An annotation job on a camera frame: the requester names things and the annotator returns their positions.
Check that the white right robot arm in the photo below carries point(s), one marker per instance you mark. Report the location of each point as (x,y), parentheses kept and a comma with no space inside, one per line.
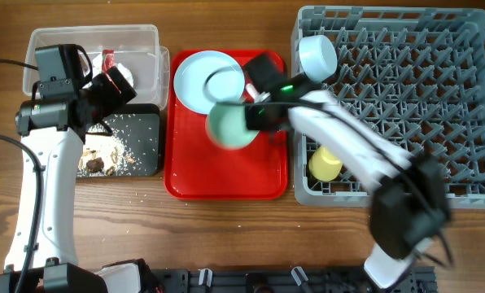
(409,203)

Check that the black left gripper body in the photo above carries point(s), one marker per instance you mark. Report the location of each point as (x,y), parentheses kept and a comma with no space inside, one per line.
(104,97)

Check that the red strawberry snack wrapper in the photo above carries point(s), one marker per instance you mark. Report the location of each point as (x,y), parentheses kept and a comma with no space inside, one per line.
(107,59)

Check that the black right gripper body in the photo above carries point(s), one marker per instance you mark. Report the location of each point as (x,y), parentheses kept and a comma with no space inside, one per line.
(255,120)

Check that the red serving tray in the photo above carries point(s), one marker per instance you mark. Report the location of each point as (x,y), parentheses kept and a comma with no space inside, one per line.
(195,168)

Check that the rice and food scraps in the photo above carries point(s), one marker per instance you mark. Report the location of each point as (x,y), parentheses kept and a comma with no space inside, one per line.
(104,152)

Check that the blue bowl with rice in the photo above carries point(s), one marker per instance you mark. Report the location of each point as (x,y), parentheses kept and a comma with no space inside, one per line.
(318,57)

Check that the mint green bowl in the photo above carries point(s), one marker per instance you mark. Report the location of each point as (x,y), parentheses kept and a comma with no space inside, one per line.
(226,126)

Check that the white napkin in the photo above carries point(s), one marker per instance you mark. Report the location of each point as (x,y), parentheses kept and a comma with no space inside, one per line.
(124,73)

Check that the pink plastic fork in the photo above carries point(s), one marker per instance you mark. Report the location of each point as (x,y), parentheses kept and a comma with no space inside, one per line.
(252,92)

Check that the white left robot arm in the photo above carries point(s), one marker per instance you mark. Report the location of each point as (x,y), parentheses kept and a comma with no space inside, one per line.
(53,129)

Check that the black food waste tray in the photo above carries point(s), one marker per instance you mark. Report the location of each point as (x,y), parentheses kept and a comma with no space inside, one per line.
(141,138)

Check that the grey dishwasher rack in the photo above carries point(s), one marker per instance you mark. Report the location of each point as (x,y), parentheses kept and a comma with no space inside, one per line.
(416,75)

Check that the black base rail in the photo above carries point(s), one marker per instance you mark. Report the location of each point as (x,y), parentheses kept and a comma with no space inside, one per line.
(296,280)

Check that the light blue plate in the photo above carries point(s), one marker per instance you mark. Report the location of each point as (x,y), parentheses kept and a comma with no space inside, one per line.
(206,78)

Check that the yellow plastic cup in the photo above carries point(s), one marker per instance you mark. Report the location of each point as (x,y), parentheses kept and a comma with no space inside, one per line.
(323,165)

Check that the clear plastic waste bin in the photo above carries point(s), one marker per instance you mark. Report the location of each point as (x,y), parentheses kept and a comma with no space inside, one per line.
(135,46)

